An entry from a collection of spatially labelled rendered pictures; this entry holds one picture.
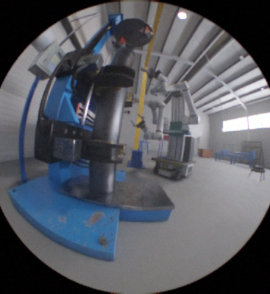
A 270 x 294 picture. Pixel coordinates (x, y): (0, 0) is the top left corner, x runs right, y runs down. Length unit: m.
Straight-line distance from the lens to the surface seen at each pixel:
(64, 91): 0.56
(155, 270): 0.58
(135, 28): 1.67
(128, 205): 0.64
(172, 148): 2.03
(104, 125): 0.63
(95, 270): 0.56
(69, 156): 0.41
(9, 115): 2.26
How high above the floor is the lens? 0.54
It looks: 2 degrees down
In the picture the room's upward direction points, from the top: 7 degrees clockwise
